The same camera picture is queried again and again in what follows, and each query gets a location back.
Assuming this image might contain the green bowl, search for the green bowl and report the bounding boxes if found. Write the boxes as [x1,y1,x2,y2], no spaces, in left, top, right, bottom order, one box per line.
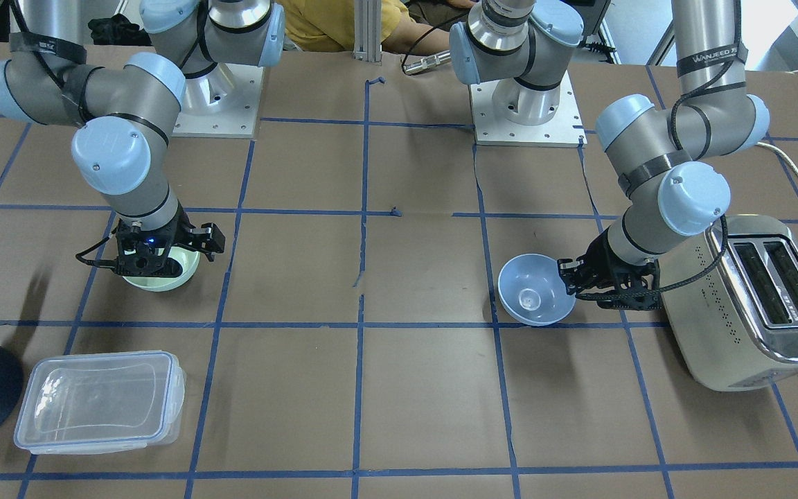
[122,247,201,292]

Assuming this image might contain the aluminium frame post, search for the aluminium frame post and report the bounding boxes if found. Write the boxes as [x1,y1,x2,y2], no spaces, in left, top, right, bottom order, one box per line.
[352,0,382,65]

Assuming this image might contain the clear plastic food container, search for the clear plastic food container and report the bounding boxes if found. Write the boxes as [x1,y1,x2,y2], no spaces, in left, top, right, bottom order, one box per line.
[13,351,186,455]

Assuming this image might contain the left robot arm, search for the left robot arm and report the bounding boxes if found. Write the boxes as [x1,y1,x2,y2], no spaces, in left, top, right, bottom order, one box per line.
[449,1,770,301]

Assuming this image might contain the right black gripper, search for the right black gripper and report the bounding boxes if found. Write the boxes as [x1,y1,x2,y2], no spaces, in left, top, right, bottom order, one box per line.
[116,208,226,274]

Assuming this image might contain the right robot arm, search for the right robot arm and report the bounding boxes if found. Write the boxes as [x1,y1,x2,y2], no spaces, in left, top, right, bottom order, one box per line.
[0,1,285,280]

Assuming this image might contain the blue bowl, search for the blue bowl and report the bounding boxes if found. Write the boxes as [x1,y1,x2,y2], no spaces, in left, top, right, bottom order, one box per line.
[497,254,576,326]

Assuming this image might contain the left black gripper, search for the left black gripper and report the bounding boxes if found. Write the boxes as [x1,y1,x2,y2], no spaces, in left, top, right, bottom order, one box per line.
[557,231,659,293]

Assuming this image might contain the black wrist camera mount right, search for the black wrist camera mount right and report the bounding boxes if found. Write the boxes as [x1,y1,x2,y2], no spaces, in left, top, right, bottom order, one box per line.
[75,234,184,278]

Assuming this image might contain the person in yellow shirt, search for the person in yellow shirt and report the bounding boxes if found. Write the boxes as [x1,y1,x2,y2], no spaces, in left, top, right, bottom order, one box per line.
[279,1,477,55]

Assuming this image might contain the cream silver toaster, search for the cream silver toaster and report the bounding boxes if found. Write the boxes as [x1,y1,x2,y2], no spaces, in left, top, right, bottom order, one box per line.
[659,214,798,392]

